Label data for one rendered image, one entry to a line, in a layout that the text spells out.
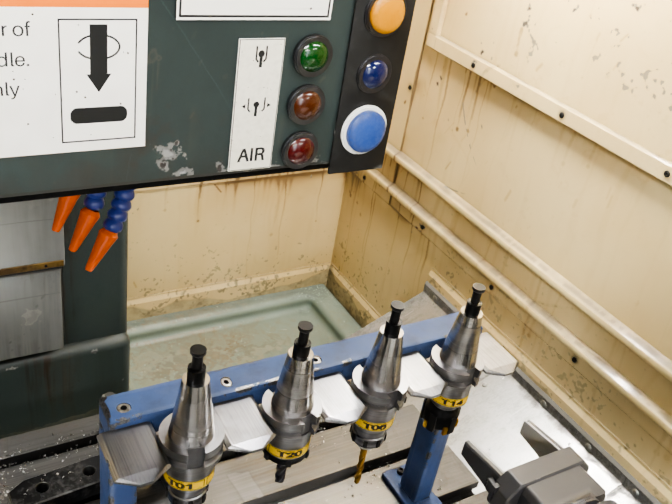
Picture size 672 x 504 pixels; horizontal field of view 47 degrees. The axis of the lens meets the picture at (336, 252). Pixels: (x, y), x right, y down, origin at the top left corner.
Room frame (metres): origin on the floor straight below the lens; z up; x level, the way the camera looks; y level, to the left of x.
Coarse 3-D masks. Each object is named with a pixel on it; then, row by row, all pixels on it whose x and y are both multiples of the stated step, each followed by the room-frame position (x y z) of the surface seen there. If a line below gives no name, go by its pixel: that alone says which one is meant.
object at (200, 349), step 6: (192, 348) 0.53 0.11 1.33; (198, 348) 0.53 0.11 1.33; (204, 348) 0.54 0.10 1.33; (192, 354) 0.53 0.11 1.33; (198, 354) 0.53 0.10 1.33; (204, 354) 0.53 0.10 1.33; (192, 360) 0.53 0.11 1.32; (198, 360) 0.53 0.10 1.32; (192, 366) 0.53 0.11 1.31; (198, 366) 0.53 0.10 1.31; (204, 366) 0.53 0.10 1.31; (192, 372) 0.52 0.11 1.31; (198, 372) 0.53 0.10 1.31; (204, 372) 0.53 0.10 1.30; (192, 378) 0.52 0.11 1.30; (198, 378) 0.52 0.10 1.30; (204, 378) 0.53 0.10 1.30; (198, 384) 0.52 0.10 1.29
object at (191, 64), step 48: (336, 0) 0.47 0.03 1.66; (192, 48) 0.42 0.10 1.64; (288, 48) 0.46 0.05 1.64; (336, 48) 0.48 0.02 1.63; (192, 96) 0.42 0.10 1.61; (288, 96) 0.46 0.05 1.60; (336, 96) 0.48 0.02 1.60; (192, 144) 0.42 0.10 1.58; (0, 192) 0.36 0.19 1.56; (48, 192) 0.38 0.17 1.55; (96, 192) 0.40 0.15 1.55
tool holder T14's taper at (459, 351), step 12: (480, 312) 0.72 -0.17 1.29; (456, 324) 0.72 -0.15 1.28; (468, 324) 0.71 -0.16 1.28; (480, 324) 0.71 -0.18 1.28; (456, 336) 0.71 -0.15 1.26; (468, 336) 0.71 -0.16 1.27; (444, 348) 0.72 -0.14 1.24; (456, 348) 0.71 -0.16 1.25; (468, 348) 0.70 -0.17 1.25; (444, 360) 0.71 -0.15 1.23; (456, 360) 0.70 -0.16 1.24; (468, 360) 0.70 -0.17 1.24
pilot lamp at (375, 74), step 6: (378, 60) 0.49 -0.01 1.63; (372, 66) 0.49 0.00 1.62; (378, 66) 0.49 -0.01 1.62; (384, 66) 0.49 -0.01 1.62; (366, 72) 0.49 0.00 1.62; (372, 72) 0.49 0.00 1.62; (378, 72) 0.49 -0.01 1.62; (384, 72) 0.49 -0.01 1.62; (366, 78) 0.49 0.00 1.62; (372, 78) 0.49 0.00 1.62; (378, 78) 0.49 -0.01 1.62; (384, 78) 0.49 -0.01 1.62; (366, 84) 0.49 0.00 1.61; (372, 84) 0.49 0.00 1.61; (378, 84) 0.49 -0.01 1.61
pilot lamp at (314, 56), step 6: (312, 42) 0.46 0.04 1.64; (318, 42) 0.46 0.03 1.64; (306, 48) 0.46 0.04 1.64; (312, 48) 0.46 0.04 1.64; (318, 48) 0.46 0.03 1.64; (324, 48) 0.47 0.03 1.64; (306, 54) 0.46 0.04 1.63; (312, 54) 0.46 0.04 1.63; (318, 54) 0.46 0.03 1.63; (324, 54) 0.47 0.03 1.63; (300, 60) 0.46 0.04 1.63; (306, 60) 0.46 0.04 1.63; (312, 60) 0.46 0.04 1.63; (318, 60) 0.46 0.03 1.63; (324, 60) 0.47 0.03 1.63; (306, 66) 0.46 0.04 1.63; (312, 66) 0.46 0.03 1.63; (318, 66) 0.46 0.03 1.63
